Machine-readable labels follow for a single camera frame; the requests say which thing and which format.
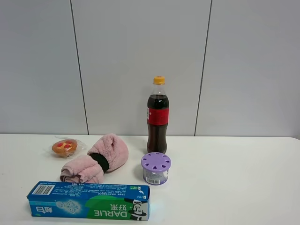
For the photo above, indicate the rolled pink towel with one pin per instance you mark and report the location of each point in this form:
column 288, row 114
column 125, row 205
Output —
column 83, row 169

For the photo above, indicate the wrapped toy fruit tart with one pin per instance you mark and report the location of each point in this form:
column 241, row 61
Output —
column 64, row 147

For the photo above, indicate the black hair tie band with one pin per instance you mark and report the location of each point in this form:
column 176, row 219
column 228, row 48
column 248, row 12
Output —
column 101, row 160

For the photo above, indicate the purple air freshener can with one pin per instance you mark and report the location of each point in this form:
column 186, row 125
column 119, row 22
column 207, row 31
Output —
column 156, row 167

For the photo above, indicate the blue green toothpaste box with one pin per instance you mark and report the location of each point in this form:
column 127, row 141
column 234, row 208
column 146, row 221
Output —
column 88, row 200

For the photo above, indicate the cola bottle yellow cap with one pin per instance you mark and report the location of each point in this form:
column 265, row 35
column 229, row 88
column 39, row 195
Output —
column 157, row 117

